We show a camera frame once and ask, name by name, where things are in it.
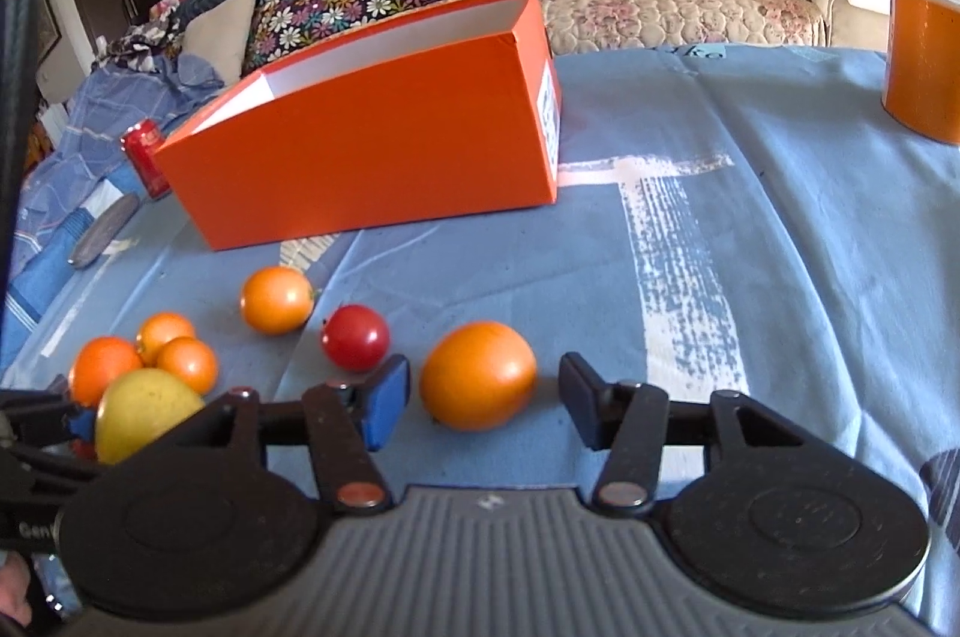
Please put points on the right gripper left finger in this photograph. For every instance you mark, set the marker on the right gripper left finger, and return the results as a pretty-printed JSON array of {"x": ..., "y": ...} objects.
[{"x": 347, "y": 422}]

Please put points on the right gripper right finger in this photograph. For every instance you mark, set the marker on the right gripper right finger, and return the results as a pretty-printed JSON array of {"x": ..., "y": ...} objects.
[{"x": 629, "y": 421}]

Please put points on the red cherry tomato centre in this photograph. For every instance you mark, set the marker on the red cherry tomato centre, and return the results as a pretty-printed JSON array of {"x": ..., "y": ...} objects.
[{"x": 355, "y": 338}]

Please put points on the mandarin with stem dot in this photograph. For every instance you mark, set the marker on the mandarin with stem dot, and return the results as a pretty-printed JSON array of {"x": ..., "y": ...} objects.
[{"x": 157, "y": 331}]

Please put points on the blue tablecloth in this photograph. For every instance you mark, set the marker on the blue tablecloth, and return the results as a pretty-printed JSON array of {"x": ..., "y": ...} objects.
[{"x": 747, "y": 229}]

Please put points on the grey flat object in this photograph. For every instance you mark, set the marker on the grey flat object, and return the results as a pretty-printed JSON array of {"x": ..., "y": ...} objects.
[{"x": 103, "y": 230}]

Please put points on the blue striped cloth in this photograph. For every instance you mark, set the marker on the blue striped cloth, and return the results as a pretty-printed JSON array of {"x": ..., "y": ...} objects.
[{"x": 85, "y": 174}]

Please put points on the orange cardboard box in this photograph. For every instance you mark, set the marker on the orange cardboard box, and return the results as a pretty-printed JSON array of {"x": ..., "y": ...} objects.
[{"x": 446, "y": 111}]

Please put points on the red soda can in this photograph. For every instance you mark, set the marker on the red soda can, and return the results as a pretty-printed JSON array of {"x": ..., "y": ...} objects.
[{"x": 140, "y": 143}]

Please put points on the quilted sofa seat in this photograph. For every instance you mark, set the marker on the quilted sofa seat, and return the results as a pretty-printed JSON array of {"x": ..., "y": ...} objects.
[{"x": 579, "y": 26}]

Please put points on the beige pillow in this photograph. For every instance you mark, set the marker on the beige pillow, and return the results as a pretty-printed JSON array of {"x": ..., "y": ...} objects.
[{"x": 219, "y": 37}]

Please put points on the orange cup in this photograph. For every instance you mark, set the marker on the orange cup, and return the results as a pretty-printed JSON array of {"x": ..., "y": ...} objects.
[{"x": 921, "y": 83}]

